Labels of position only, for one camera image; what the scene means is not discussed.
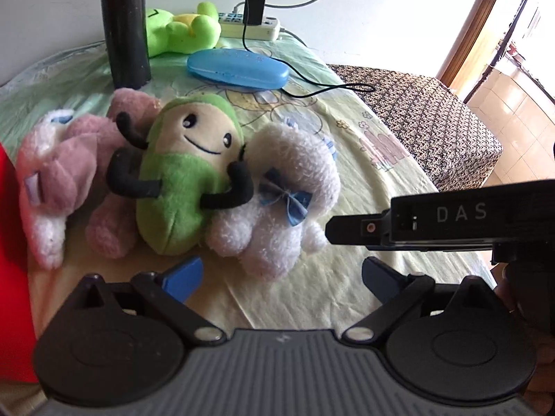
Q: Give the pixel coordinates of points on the person's right hand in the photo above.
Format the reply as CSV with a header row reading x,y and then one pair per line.
x,y
505,299

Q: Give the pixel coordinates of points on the white plush dog blue bow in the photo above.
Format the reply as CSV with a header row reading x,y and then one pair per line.
x,y
286,156

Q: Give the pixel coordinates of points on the black charger plug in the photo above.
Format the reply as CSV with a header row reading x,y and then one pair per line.
x,y
254,8

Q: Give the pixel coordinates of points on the brown patterned blanket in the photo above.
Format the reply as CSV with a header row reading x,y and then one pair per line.
x,y
433,117

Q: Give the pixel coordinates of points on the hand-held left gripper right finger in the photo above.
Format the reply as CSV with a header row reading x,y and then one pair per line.
x,y
381,277

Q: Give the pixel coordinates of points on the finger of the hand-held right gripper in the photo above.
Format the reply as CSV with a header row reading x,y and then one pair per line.
x,y
347,227

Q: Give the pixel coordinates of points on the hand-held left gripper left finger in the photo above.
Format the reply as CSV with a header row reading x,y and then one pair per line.
x,y
182,275

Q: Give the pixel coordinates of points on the cartoon printed bedsheet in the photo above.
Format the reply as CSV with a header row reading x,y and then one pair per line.
x,y
368,160

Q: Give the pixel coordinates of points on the pink plush bear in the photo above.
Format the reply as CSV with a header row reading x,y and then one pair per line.
x,y
60,173

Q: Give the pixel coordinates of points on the red cardboard box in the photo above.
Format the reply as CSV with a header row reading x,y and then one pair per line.
x,y
13,247

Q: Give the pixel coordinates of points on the green bean plush toy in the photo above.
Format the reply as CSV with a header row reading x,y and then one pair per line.
x,y
182,182

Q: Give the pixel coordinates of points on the blue glasses case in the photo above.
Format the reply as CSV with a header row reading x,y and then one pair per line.
x,y
238,68

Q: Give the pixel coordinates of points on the green frog plush toy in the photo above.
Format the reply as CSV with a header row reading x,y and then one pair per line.
x,y
182,30

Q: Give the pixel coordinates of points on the white power strip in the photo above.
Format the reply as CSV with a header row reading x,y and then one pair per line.
x,y
271,28

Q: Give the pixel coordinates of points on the black thermos bottle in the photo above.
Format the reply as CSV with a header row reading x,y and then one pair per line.
x,y
123,30

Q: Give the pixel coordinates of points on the wooden door frame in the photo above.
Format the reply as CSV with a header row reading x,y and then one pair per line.
x,y
477,30

